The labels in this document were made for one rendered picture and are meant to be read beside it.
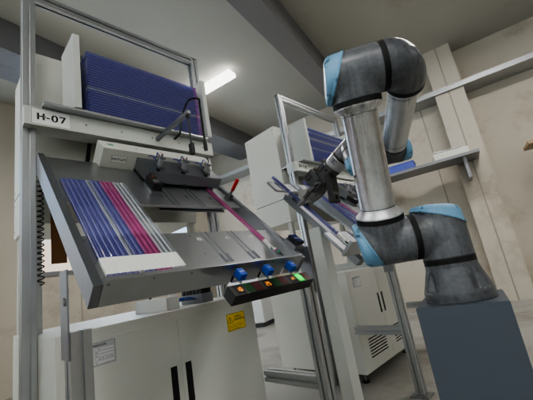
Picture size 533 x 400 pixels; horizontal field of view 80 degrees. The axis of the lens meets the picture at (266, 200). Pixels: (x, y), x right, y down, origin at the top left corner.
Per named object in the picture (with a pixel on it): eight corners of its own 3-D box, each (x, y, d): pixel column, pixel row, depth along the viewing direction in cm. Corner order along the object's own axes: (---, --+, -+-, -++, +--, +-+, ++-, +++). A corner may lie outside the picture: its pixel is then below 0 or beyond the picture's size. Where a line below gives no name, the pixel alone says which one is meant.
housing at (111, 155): (203, 190, 157) (212, 163, 153) (95, 181, 122) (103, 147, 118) (195, 182, 162) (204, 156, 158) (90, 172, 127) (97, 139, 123)
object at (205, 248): (296, 263, 114) (299, 255, 113) (98, 294, 67) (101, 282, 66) (263, 235, 126) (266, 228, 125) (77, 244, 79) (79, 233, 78)
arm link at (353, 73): (427, 267, 76) (385, 30, 69) (364, 278, 78) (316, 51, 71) (412, 251, 87) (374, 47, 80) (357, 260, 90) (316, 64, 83)
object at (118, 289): (295, 271, 114) (303, 255, 112) (97, 308, 67) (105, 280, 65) (293, 269, 115) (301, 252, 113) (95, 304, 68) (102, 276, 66)
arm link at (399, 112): (429, 13, 71) (403, 141, 113) (379, 28, 73) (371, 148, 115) (449, 47, 66) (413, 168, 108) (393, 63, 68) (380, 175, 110)
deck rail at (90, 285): (97, 308, 67) (103, 284, 65) (86, 309, 66) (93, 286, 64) (40, 169, 112) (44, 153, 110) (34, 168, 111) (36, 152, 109)
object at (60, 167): (236, 217, 139) (240, 206, 137) (60, 216, 91) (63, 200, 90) (200, 183, 159) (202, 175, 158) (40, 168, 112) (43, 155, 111)
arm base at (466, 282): (496, 290, 79) (483, 250, 81) (500, 300, 66) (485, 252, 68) (429, 297, 86) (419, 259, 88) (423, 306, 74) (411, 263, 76)
